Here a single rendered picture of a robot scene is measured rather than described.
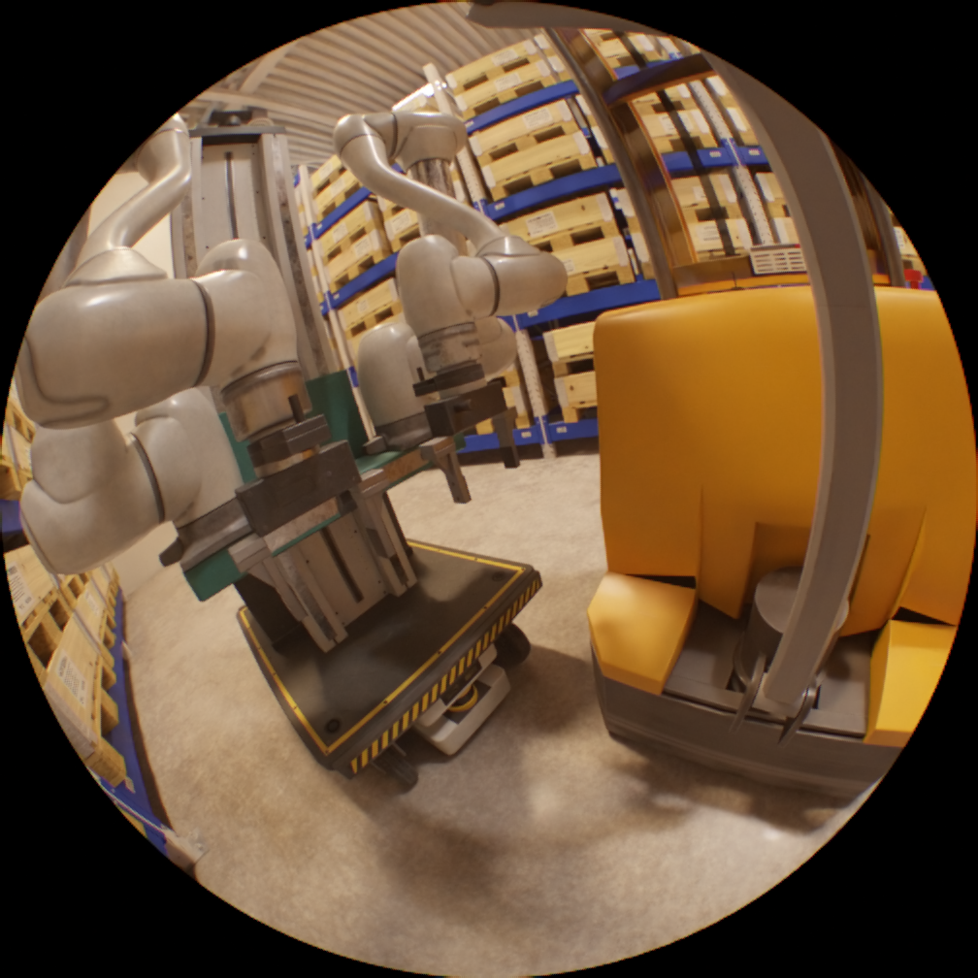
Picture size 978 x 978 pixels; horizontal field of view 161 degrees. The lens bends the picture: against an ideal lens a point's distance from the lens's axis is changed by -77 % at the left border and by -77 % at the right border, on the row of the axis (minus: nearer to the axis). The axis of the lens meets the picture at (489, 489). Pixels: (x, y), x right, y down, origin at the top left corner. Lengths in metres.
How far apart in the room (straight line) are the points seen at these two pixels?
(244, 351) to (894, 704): 0.93
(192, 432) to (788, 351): 0.89
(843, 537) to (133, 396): 0.57
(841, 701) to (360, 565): 1.10
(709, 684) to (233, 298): 0.81
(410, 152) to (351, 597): 1.12
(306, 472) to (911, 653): 0.90
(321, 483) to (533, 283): 0.42
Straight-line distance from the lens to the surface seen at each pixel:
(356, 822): 1.03
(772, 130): 0.34
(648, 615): 0.68
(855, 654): 0.79
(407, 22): 8.40
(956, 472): 0.67
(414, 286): 0.51
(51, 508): 0.53
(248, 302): 0.35
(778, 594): 0.62
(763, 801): 0.91
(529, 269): 0.57
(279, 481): 0.36
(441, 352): 0.49
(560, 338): 2.51
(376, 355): 0.75
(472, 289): 0.51
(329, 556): 0.92
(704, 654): 0.71
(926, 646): 0.76
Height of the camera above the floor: 0.84
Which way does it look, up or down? 20 degrees down
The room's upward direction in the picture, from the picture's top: 16 degrees counter-clockwise
